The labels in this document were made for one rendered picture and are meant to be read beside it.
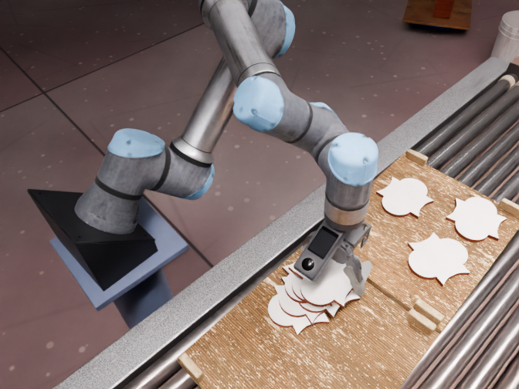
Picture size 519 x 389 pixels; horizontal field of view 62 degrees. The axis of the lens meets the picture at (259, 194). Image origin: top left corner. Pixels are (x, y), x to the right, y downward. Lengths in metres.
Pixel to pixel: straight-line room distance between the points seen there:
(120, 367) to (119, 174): 0.41
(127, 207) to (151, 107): 2.11
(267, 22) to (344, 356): 0.72
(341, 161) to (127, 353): 0.61
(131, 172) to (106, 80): 2.53
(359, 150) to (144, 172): 0.55
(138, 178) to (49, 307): 1.33
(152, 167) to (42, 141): 2.14
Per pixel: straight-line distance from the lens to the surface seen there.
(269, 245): 1.09
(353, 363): 0.94
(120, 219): 1.08
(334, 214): 0.75
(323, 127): 0.73
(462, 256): 1.11
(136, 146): 1.02
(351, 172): 0.67
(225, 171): 2.56
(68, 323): 2.21
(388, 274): 1.05
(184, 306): 1.02
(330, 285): 0.93
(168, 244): 1.18
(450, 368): 1.00
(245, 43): 0.78
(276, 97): 0.66
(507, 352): 1.06
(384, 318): 0.99
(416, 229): 1.14
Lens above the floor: 1.80
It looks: 48 degrees down
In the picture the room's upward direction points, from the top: 3 degrees counter-clockwise
